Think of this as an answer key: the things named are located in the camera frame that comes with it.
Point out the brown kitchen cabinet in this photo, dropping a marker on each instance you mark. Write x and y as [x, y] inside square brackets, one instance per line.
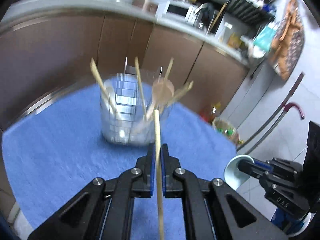
[62, 55]

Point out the white cup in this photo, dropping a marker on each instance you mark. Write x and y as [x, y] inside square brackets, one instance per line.
[232, 177]

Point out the black object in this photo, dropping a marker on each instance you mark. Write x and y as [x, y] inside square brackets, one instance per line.
[313, 155]

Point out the metal faucet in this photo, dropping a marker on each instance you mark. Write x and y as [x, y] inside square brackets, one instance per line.
[205, 15]

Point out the wooden stick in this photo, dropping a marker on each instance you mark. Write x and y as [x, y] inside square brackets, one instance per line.
[217, 17]

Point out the wooden chopstick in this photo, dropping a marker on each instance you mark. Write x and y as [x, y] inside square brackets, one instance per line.
[140, 87]
[183, 91]
[168, 68]
[157, 130]
[100, 82]

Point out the blue towel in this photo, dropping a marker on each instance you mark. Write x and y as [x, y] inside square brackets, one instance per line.
[50, 155]

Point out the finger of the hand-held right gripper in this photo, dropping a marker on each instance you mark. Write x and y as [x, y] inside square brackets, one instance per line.
[252, 168]

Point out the white microwave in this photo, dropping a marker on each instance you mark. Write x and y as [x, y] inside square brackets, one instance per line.
[178, 11]

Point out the patterned orange apron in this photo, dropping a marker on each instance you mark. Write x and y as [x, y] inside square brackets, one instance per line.
[290, 42]

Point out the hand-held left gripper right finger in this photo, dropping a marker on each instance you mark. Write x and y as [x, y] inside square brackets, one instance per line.
[165, 177]

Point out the yellow packet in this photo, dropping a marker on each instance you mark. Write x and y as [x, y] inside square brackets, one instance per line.
[233, 40]

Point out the blue cloth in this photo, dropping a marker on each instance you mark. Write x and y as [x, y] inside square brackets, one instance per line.
[280, 222]

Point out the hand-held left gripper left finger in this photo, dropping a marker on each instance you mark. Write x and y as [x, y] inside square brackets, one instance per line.
[150, 177]

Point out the white bottle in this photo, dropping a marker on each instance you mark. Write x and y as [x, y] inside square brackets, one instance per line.
[225, 31]

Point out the cooking oil bottle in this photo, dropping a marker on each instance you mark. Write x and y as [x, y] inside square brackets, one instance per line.
[215, 112]

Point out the trash bin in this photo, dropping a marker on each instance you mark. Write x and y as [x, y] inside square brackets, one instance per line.
[225, 130]

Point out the teal plastic bag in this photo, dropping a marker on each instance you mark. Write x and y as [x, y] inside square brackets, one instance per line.
[266, 36]

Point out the black dish rack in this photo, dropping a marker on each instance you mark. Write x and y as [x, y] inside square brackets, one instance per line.
[250, 0]

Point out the pink ceramic spoon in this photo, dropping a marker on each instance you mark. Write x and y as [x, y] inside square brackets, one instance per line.
[162, 91]

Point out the white plastic bag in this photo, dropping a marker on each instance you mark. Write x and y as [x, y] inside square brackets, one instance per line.
[256, 50]

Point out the copper pot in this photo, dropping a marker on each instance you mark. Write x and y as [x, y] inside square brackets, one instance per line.
[150, 5]

